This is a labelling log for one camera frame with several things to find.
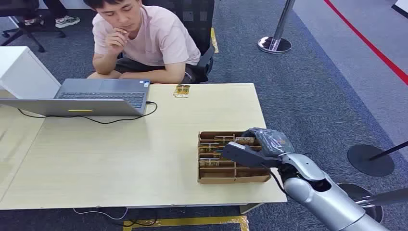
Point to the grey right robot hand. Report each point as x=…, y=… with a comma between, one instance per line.
x=255, y=156

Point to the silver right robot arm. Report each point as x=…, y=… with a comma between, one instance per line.
x=325, y=197

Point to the person's left forearm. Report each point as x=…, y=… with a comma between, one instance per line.
x=153, y=76

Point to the gold patterned card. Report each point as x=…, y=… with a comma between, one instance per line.
x=208, y=148
x=181, y=90
x=223, y=139
x=209, y=162
x=244, y=139

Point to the person's right hand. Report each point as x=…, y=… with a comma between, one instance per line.
x=115, y=40

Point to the person in background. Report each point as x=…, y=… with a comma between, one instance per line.
x=65, y=20

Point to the brown cardboard divider box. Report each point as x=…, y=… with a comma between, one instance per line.
x=223, y=173

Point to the yellow floor tape strip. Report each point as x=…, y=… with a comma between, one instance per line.
x=215, y=39
x=191, y=221

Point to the black stanchion with round base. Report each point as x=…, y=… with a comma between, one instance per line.
x=369, y=161
x=392, y=196

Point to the black office chair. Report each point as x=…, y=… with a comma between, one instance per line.
x=197, y=19

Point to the grey laptop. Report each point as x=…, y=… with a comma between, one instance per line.
x=102, y=92

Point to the white cabinet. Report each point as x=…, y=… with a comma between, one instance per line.
x=22, y=73

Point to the black office chair base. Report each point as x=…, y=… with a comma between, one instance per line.
x=28, y=32

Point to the chrome stanchion post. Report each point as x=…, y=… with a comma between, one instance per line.
x=276, y=38

